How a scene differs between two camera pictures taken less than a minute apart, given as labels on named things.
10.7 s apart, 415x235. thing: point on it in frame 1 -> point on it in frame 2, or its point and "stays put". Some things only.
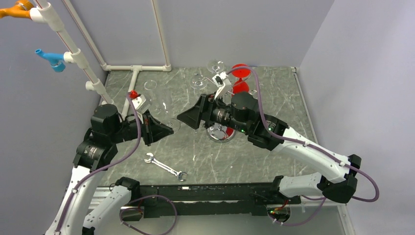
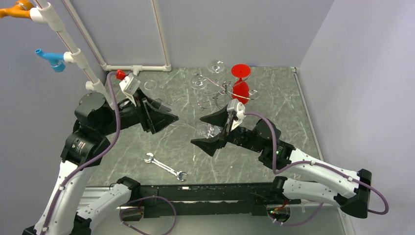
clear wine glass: x=174 y=124 -> x=207 y=130
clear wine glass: x=150 y=84 stays put
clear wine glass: x=198 y=82 stays put
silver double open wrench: x=152 y=160 stays put
